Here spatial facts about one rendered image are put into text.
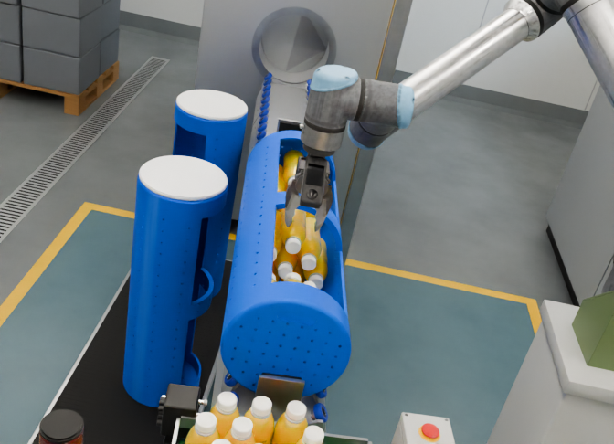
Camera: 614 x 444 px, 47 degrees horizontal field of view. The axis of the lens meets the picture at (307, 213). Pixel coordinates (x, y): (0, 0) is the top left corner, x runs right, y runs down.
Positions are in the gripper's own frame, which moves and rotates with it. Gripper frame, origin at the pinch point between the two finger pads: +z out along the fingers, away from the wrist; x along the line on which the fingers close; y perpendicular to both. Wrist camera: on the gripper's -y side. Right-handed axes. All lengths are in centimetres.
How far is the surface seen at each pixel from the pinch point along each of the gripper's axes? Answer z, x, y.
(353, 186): 51, -31, 122
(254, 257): 9.3, 9.6, -1.8
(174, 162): 26, 38, 69
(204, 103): 26, 35, 122
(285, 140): 7, 4, 60
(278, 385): 25.5, 0.5, -25.1
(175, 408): 29.2, 21.1, -31.9
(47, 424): 3, 38, -63
